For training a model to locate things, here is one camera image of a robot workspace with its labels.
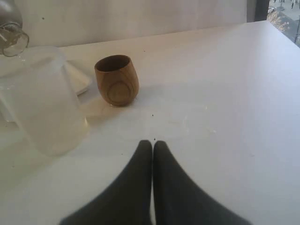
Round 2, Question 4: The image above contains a frosted plastic container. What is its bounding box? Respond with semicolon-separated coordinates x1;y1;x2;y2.
0;46;88;156

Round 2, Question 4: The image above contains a brown wooden cup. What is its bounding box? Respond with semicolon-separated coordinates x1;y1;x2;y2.
94;55;139;107

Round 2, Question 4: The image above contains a white plastic tray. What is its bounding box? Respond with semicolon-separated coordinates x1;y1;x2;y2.
64;61;92;96

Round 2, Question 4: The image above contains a clear shaker lid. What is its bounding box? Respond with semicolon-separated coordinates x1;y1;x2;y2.
0;0;29;57

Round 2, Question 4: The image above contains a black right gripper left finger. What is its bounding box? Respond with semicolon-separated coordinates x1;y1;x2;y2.
60;140;152;225

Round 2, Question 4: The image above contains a dark window frame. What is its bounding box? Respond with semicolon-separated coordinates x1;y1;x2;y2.
247;0;269;23

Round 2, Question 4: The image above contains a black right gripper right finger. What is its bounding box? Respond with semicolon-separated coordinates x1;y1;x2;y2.
153;141;249;225

